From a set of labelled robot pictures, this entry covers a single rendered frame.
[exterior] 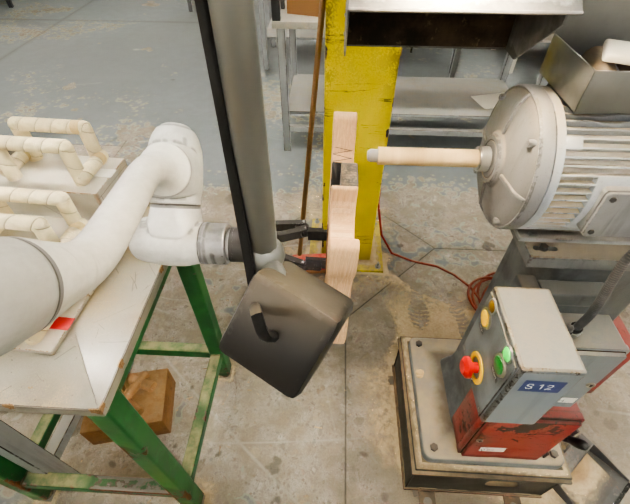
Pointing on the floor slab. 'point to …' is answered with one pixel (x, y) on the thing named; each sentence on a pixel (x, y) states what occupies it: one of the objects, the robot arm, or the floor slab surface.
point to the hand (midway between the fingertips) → (325, 248)
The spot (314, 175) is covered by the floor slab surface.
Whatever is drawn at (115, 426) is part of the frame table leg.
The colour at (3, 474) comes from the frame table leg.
